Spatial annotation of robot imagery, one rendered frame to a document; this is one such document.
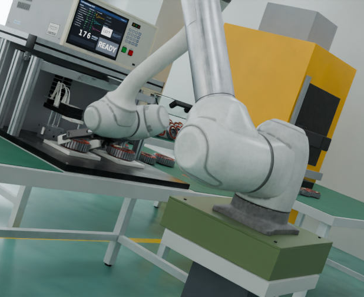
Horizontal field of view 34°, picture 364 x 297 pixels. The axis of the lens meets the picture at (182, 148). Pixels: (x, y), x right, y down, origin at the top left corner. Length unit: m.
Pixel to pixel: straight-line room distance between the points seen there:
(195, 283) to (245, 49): 4.64
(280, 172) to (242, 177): 0.13
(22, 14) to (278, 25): 4.15
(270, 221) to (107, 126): 0.56
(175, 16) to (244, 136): 5.06
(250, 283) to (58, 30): 1.22
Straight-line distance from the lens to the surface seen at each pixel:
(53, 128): 2.24
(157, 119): 1.86
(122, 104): 1.77
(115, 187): 1.98
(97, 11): 2.26
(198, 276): 1.58
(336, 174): 7.38
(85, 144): 2.12
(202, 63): 1.48
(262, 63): 5.92
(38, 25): 2.33
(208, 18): 1.54
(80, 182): 1.88
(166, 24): 6.33
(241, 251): 1.45
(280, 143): 1.48
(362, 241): 7.21
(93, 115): 1.75
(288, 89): 5.70
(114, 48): 2.34
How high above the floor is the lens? 1.09
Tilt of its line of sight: 5 degrees down
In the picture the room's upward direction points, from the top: 19 degrees clockwise
